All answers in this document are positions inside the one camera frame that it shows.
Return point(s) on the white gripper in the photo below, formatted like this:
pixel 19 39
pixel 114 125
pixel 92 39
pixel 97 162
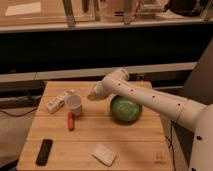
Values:
pixel 97 92

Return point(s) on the white ceramic cup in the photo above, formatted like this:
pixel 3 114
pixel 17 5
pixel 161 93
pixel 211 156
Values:
pixel 74 104

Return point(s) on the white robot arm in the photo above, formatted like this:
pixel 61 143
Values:
pixel 190 114

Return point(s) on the green bowl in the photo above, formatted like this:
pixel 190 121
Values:
pixel 125 110

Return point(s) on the white sponge block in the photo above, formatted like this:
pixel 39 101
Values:
pixel 104 155

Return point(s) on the black remote control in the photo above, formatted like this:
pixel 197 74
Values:
pixel 44 151

